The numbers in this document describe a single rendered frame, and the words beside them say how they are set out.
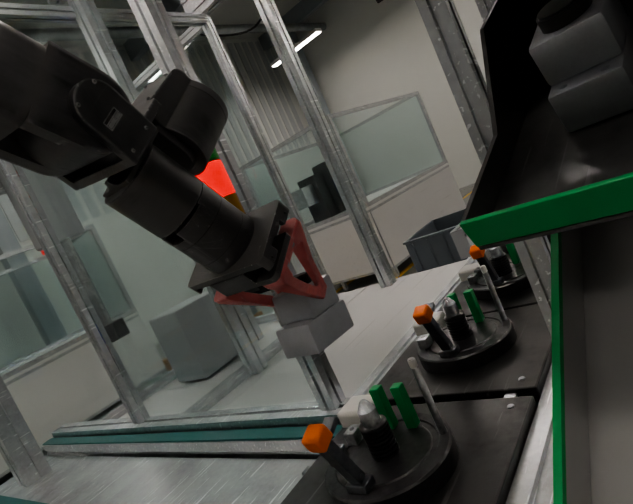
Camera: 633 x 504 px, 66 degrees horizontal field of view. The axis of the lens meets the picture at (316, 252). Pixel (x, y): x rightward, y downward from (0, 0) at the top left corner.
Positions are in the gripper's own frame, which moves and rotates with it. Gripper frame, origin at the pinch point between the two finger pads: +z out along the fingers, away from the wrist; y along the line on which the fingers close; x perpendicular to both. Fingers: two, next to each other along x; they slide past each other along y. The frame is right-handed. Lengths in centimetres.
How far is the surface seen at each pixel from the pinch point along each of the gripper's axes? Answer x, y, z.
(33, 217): -29, 75, -13
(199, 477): 13, 42, 24
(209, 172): -19.2, 16.8, -6.2
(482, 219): 3.5, -21.8, -6.5
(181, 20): -119, 82, -7
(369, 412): 7.9, -1.1, 11.3
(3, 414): 5, 105, 8
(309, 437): 12.4, -0.4, 4.3
